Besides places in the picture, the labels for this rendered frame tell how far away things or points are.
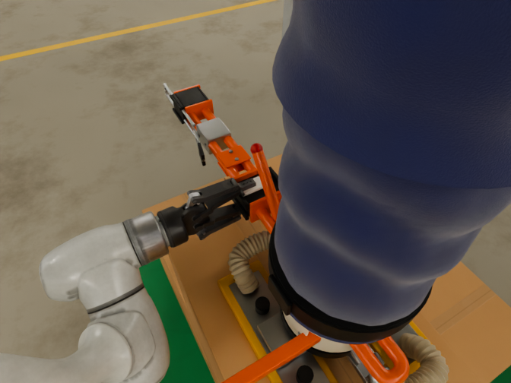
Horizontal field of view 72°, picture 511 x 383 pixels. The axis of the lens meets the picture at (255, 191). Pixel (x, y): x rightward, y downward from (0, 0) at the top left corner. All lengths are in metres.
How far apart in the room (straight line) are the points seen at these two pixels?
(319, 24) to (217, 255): 0.64
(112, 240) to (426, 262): 0.49
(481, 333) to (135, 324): 1.17
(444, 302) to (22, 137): 2.94
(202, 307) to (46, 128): 2.66
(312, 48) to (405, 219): 0.15
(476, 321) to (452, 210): 1.23
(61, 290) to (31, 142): 2.55
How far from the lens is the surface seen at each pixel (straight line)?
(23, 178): 2.89
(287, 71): 0.27
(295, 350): 0.58
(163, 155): 2.66
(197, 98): 0.95
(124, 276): 0.66
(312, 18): 0.23
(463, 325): 1.48
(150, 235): 0.66
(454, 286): 1.54
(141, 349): 0.66
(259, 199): 0.69
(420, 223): 0.30
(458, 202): 0.28
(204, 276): 0.78
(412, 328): 0.77
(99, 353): 0.63
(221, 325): 0.74
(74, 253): 0.66
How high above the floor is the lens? 1.76
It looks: 49 degrees down
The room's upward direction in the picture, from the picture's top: straight up
